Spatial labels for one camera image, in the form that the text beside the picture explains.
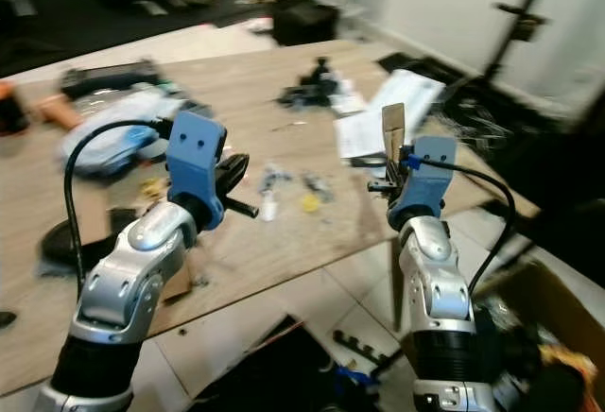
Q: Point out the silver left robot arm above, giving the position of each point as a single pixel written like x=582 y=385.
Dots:
x=128 y=284

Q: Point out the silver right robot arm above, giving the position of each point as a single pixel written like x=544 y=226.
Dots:
x=440 y=284

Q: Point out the small clear plastic wrapper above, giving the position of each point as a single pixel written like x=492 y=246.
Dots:
x=272 y=185

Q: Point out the white paper booklet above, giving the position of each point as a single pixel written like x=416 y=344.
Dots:
x=364 y=124

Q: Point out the small yellow cap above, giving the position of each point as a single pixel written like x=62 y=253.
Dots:
x=309 y=203

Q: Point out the small dark plastic scrap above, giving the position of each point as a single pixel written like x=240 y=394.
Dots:
x=316 y=186

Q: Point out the wooden table leg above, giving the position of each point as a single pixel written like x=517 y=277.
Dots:
x=395 y=284

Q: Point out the blue white plastic bag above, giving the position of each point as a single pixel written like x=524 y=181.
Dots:
x=118 y=133

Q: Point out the black flat case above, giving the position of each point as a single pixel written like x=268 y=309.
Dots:
x=109 y=79

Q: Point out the black floor mat piece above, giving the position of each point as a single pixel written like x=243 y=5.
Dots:
x=274 y=369

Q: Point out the black bag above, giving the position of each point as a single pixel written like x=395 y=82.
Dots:
x=305 y=21

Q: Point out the black toothed strip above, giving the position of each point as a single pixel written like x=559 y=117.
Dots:
x=359 y=349

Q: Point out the black round disc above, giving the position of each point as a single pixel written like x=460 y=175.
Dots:
x=66 y=247

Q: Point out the orange tube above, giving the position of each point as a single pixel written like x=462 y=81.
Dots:
x=54 y=111

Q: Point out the black tripod stand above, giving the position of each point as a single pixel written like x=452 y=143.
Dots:
x=520 y=20

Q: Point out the brown cardboard box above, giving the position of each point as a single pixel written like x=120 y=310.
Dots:
x=553 y=308

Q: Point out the black orange tool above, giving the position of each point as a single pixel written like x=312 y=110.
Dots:
x=13 y=110

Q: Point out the small black oval item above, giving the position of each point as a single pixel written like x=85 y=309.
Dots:
x=7 y=318

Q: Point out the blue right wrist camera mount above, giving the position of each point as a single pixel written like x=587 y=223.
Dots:
x=425 y=180

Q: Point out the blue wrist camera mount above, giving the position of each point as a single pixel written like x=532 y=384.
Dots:
x=425 y=180
x=195 y=152

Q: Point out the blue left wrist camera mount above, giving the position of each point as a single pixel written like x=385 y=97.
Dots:
x=195 y=152

